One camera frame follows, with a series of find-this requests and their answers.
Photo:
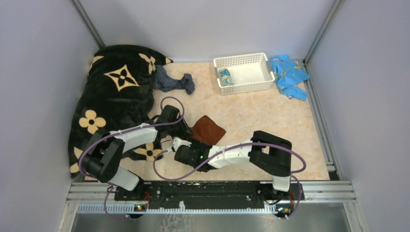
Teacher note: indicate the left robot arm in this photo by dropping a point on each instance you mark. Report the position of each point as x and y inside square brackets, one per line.
[104, 151]

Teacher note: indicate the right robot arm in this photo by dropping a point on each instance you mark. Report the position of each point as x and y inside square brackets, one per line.
[273, 161]

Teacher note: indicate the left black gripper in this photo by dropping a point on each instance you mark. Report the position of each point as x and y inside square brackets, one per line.
[184, 129]

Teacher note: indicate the black blanket with tan flowers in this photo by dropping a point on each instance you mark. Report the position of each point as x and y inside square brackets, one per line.
[118, 94]

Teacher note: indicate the white plastic basket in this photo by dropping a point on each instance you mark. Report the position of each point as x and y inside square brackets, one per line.
[250, 72]

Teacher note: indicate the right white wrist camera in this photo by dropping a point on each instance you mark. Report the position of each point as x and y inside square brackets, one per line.
[177, 143]

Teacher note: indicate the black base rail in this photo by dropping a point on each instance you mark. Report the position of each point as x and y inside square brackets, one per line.
[213, 195]

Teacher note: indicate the teal rabbit pattern towel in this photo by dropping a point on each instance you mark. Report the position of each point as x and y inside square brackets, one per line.
[225, 77]

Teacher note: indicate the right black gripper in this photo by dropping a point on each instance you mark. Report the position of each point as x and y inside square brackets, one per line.
[197, 144]

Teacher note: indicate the grey blue towel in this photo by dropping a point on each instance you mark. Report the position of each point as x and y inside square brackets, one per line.
[165, 83]

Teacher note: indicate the light blue cloth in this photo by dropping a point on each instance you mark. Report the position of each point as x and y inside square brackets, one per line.
[288, 74]

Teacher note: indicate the brown towel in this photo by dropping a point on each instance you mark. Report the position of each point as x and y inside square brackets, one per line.
[207, 131]

